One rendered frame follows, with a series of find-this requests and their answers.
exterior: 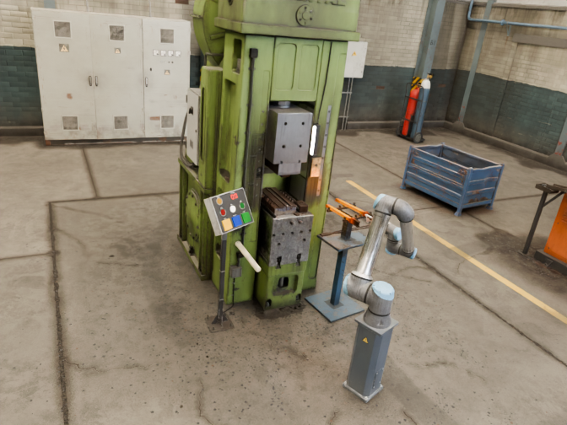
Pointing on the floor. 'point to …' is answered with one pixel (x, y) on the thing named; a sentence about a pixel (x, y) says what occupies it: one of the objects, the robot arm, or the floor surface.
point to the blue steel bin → (452, 175)
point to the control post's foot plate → (218, 323)
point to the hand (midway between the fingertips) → (367, 213)
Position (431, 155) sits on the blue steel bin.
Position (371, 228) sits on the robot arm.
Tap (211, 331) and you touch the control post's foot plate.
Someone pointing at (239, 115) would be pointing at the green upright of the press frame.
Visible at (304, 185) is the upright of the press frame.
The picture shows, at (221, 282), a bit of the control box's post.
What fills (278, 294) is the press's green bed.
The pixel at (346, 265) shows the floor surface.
